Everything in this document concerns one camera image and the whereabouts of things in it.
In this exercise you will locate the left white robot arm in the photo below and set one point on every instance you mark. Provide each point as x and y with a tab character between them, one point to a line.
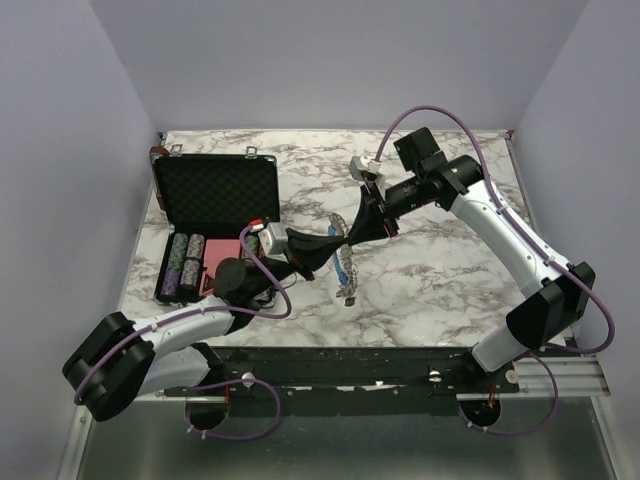
123	359

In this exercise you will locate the black mounting base plate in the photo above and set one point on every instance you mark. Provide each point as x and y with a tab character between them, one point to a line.
343	381

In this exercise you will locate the grey lower chip stack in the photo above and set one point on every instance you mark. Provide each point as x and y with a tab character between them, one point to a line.
190	274

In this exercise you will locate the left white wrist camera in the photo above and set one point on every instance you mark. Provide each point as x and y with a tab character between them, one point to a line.
273	239

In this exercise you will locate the green red chip stack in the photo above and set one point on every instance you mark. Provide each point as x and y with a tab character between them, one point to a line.
252	247

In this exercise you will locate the aluminium frame rail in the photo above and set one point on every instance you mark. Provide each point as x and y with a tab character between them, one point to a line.
547	430

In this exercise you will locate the black poker chip case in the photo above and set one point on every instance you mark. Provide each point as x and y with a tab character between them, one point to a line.
215	195

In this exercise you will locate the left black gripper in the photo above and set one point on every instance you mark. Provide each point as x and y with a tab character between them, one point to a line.
309	252

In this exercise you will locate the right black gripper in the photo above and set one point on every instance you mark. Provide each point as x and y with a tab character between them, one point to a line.
370	222

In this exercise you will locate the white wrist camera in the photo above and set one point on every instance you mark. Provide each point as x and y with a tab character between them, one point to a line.
273	239
367	171

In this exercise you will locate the grey poker chip stack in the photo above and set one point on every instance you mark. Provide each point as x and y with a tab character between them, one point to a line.
195	247

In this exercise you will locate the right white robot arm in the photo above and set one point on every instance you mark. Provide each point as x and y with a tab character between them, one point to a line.
555	289

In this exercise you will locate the green poker chip stack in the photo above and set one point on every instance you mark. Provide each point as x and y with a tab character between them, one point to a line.
177	253

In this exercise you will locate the blue silicone band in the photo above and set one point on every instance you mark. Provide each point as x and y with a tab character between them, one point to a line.
337	262

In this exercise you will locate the purple poker chip stack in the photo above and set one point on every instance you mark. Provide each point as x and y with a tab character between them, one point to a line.
171	283

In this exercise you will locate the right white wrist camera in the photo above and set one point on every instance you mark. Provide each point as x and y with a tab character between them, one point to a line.
367	171

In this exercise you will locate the pink playing card deck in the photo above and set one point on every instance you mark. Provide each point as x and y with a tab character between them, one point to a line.
217	250

